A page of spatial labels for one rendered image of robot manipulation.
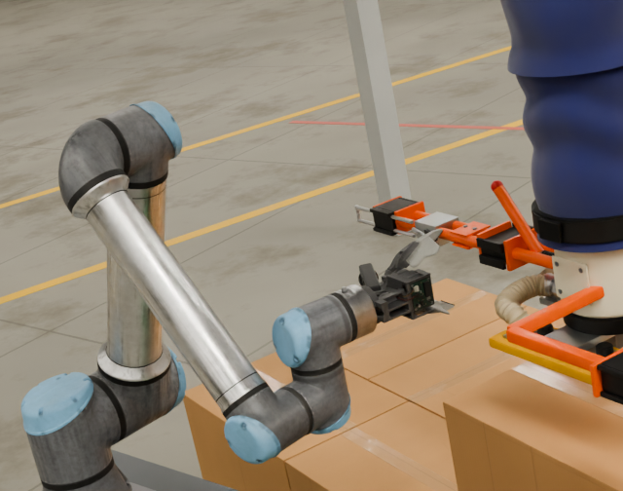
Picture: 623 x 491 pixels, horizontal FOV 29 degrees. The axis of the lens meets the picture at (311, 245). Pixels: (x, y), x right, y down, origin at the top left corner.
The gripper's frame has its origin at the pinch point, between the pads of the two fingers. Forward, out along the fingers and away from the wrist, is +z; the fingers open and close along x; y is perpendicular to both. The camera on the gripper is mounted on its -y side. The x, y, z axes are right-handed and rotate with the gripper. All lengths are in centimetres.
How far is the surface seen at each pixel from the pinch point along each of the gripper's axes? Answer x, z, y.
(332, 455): -69, 6, -69
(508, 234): 1.4, 14.6, 0.8
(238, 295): -126, 107, -320
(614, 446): -27.7, 5.4, 33.0
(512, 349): -11.6, -0.6, 16.7
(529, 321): 1.0, -8.8, 32.1
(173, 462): -125, 12, -199
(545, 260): 0.5, 10.9, 14.6
